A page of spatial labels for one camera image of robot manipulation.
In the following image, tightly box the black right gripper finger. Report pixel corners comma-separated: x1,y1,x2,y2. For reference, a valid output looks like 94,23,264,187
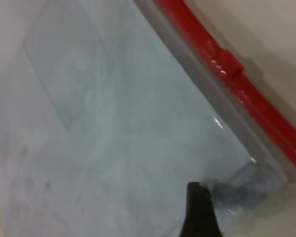
179,182,225,237

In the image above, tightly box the clear plastic zip bag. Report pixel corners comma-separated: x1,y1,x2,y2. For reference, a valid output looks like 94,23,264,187
0,0,296,237

